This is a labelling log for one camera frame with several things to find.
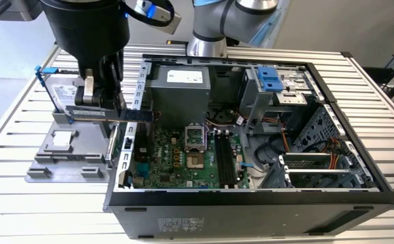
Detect motherboard RAM slot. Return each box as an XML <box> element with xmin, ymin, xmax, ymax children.
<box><xmin>223</xmin><ymin>130</ymin><xmax>235</xmax><ymax>189</ymax></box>
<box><xmin>227</xmin><ymin>130</ymin><xmax>239</xmax><ymax>189</ymax></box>
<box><xmin>215</xmin><ymin>130</ymin><xmax>227</xmax><ymax>189</ymax></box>
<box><xmin>218</xmin><ymin>130</ymin><xmax>231</xmax><ymax>189</ymax></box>

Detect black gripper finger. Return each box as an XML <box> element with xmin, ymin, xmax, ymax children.
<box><xmin>73</xmin><ymin>54</ymin><xmax>116</xmax><ymax>110</ymax></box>
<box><xmin>113</xmin><ymin>49</ymin><xmax>123</xmax><ymax>110</ymax></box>

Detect grey power supply unit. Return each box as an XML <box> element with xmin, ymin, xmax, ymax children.
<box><xmin>147</xmin><ymin>65</ymin><xmax>211</xmax><ymax>128</ymax></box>

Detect metal socket cover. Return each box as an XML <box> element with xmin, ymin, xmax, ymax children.
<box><xmin>184</xmin><ymin>123</ymin><xmax>207</xmax><ymax>152</ymax></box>

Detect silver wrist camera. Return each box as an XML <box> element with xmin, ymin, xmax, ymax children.
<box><xmin>134</xmin><ymin>0</ymin><xmax>183</xmax><ymax>36</ymax></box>

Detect grey parts rack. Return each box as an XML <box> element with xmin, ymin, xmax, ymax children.
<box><xmin>25</xmin><ymin>101</ymin><xmax>123</xmax><ymax>184</ymax></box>

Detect black camera cable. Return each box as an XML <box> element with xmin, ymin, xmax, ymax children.
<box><xmin>123</xmin><ymin>0</ymin><xmax>176</xmax><ymax>27</ymax></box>

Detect CPU socket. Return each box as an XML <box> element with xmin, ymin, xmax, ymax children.
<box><xmin>186</xmin><ymin>151</ymin><xmax>207</xmax><ymax>171</ymax></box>

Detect blue VGA port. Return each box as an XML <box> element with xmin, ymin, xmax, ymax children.
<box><xmin>135</xmin><ymin>164</ymin><xmax>150</xmax><ymax>178</ymax></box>

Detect black open PC case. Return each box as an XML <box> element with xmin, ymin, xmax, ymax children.
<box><xmin>101</xmin><ymin>52</ymin><xmax>394</xmax><ymax>240</ymax></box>

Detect perforated metal disk bay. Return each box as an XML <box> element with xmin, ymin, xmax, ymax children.
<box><xmin>259</xmin><ymin>151</ymin><xmax>379</xmax><ymax>190</ymax></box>

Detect white yellow power wires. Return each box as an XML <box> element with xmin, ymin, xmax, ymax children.
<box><xmin>204</xmin><ymin>119</ymin><xmax>238</xmax><ymax>133</ymax></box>

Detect blue ended data cable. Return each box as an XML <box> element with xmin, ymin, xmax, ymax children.
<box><xmin>236</xmin><ymin>162</ymin><xmax>272</xmax><ymax>176</ymax></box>

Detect green motherboard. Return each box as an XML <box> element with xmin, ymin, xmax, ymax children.
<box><xmin>128</xmin><ymin>126</ymin><xmax>254</xmax><ymax>190</ymax></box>

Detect silver CPU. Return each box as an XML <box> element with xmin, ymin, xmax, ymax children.
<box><xmin>52</xmin><ymin>131</ymin><xmax>72</xmax><ymax>147</ymax></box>

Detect orange red disk wires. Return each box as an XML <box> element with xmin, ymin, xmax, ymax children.
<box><xmin>327</xmin><ymin>138</ymin><xmax>346</xmax><ymax>170</ymax></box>

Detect dark green RAM stick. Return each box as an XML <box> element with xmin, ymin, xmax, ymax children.
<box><xmin>49</xmin><ymin>155</ymin><xmax>88</xmax><ymax>161</ymax></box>
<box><xmin>64</xmin><ymin>105</ymin><xmax>156</xmax><ymax>123</ymax></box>

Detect thick black cable loop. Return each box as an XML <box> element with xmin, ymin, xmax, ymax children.
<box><xmin>252</xmin><ymin>141</ymin><xmax>282</xmax><ymax>168</ymax></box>

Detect grey background machine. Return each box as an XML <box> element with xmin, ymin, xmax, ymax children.
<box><xmin>0</xmin><ymin>0</ymin><xmax>45</xmax><ymax>28</ymax></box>

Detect metal drive cage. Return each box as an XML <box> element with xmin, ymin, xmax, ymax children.
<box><xmin>236</xmin><ymin>65</ymin><xmax>317</xmax><ymax>134</ymax></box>

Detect green graphics card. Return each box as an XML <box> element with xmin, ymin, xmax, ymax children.
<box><xmin>107</xmin><ymin>123</ymin><xmax>123</xmax><ymax>168</ymax></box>

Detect hard disk in blue carrier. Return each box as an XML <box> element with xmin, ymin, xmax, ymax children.
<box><xmin>33</xmin><ymin>65</ymin><xmax>92</xmax><ymax>125</ymax></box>

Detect orange red power wires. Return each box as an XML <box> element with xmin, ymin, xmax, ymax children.
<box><xmin>264</xmin><ymin>115</ymin><xmax>290</xmax><ymax>155</ymax></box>

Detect blue drive latch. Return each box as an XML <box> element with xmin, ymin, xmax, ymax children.
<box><xmin>256</xmin><ymin>66</ymin><xmax>284</xmax><ymax>93</ymax></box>

